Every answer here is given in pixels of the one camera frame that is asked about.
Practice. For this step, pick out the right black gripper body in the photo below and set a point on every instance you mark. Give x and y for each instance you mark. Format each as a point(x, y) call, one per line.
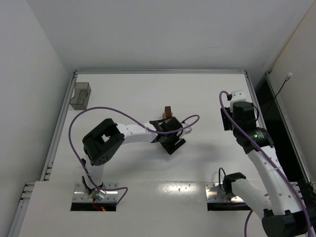
point(226, 118)

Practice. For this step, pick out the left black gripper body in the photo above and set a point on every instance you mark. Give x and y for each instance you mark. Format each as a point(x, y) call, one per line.
point(174, 145)

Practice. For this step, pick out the dark wood arch block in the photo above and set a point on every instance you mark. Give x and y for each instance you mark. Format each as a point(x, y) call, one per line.
point(168, 112)

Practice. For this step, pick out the grey plastic block box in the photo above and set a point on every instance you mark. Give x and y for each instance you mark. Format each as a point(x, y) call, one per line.
point(80, 98)

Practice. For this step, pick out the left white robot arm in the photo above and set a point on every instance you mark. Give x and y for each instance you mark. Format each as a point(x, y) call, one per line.
point(104, 140)

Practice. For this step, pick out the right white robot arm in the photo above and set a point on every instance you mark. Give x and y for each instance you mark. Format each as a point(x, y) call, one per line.
point(282, 212)

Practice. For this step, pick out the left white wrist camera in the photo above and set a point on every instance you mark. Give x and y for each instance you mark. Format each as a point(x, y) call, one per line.
point(184, 131)

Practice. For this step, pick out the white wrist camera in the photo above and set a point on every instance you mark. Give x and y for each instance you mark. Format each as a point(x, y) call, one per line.
point(184, 131)
point(236, 96)

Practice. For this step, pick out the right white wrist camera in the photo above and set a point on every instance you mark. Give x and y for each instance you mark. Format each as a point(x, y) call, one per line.
point(236, 96)

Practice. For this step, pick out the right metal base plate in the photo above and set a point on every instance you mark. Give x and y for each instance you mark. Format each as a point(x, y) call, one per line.
point(215, 194)

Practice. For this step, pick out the metal base plate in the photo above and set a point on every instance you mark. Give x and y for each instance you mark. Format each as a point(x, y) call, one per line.
point(81, 195)
point(215, 194)

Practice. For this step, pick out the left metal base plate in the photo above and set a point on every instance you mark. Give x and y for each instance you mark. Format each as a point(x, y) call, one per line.
point(81, 195)

